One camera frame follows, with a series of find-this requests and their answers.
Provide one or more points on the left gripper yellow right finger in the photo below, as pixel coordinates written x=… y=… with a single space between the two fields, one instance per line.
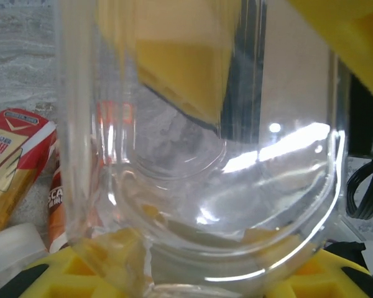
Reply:
x=335 y=273

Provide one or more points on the orange snack packet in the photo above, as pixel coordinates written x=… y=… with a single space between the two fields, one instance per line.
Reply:
x=56 y=201

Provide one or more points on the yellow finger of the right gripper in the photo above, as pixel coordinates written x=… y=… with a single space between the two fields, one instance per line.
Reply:
x=354 y=31
x=180 y=68

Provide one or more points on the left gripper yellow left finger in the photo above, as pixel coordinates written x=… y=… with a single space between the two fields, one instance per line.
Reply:
x=49 y=279

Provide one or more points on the red gold drink carton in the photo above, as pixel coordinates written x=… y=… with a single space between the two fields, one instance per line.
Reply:
x=12 y=155

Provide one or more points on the clear plastic cup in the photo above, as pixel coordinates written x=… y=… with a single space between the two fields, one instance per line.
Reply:
x=189 y=186

